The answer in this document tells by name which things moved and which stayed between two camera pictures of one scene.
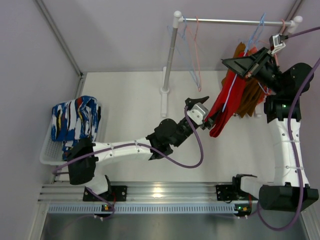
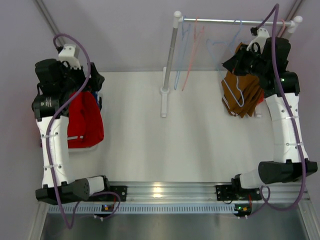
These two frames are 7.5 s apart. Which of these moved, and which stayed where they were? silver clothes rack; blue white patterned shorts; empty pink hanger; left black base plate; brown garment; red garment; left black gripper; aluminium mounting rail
Moved: left black gripper; blue white patterned shorts; red garment
Stayed: empty pink hanger; brown garment; silver clothes rack; aluminium mounting rail; left black base plate
